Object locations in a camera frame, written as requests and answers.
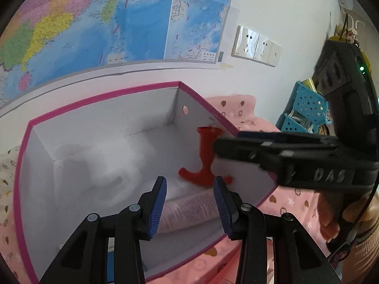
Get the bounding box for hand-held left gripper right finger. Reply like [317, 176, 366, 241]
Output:
[213, 176, 344, 284]

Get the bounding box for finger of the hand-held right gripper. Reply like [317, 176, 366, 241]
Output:
[212, 137, 343, 176]
[236, 131, 338, 143]

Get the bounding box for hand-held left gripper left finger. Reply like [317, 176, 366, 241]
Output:
[38, 176, 168, 284]

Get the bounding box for pink cosmetic tube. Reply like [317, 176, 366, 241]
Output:
[158, 189, 226, 235]

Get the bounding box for red toy hammer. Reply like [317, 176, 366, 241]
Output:
[178, 126, 233, 187]

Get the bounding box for pink cardboard box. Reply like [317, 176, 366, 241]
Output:
[13, 80, 277, 284]

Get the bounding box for person's right forearm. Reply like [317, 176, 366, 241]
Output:
[329, 228, 379, 284]

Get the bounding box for person's right hand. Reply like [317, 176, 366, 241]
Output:
[319, 189, 379, 242]

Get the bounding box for blue perforated plastic basket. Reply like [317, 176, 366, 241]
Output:
[279, 113, 320, 134]
[289, 81, 330, 125]

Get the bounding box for pink printed blanket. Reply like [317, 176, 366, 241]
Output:
[0, 94, 341, 284]

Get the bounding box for yellow container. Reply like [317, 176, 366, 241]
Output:
[302, 78, 319, 94]

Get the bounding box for blue white medicine box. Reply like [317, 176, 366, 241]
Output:
[106, 237, 149, 284]

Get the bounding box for yellow garment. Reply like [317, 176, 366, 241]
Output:
[327, 35, 374, 72]

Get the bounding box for white wall switch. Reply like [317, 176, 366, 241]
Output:
[268, 42, 282, 67]

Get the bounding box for white wall socket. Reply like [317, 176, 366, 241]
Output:
[253, 34, 273, 64]
[232, 25, 260, 60]

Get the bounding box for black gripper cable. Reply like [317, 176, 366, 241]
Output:
[327, 180, 379, 259]

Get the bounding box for wall map poster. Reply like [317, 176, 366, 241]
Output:
[0, 0, 236, 107]

